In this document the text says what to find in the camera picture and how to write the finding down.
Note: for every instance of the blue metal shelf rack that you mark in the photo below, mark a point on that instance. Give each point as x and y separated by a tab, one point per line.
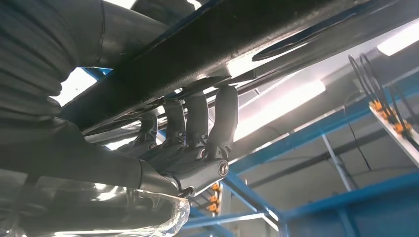
294	140

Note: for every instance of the white board orange connectors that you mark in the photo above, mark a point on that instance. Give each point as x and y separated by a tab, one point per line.
396	137

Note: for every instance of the white metal strut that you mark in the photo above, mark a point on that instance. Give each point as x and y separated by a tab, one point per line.
338	163

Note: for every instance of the ceiling strip light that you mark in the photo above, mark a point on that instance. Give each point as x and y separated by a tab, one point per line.
278	108
402	41

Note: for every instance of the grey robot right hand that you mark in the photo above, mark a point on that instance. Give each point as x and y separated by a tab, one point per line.
82	163

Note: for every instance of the white strip orange connectors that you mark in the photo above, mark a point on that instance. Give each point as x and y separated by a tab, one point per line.
214	199

